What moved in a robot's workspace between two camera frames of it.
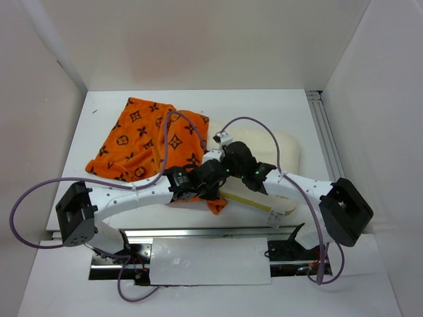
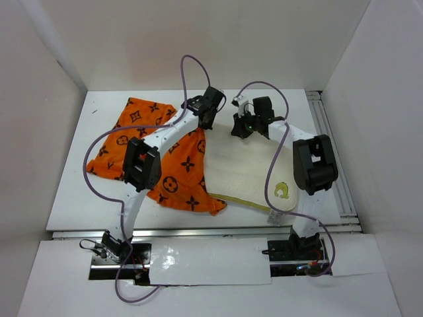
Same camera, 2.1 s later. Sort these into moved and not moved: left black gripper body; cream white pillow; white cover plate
Moved: left black gripper body
Not moved: white cover plate; cream white pillow
